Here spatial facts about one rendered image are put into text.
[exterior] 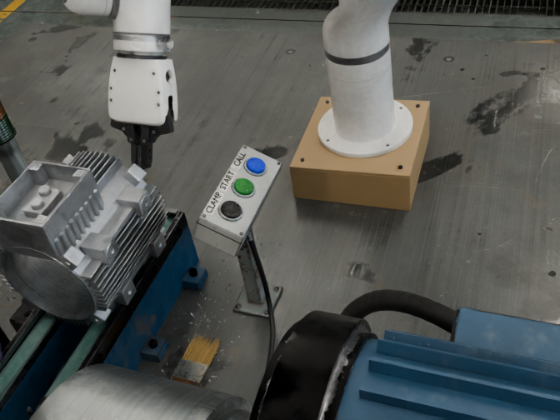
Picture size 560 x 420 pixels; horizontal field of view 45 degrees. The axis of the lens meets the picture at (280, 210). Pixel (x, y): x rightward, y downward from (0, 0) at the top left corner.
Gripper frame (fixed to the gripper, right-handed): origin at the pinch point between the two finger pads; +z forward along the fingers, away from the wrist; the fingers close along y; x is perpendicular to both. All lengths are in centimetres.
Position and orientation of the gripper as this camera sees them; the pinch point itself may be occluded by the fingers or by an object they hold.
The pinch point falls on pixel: (142, 155)
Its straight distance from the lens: 108.6
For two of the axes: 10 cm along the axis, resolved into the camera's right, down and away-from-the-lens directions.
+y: -9.3, -1.4, 3.3
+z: -0.5, 9.7, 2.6
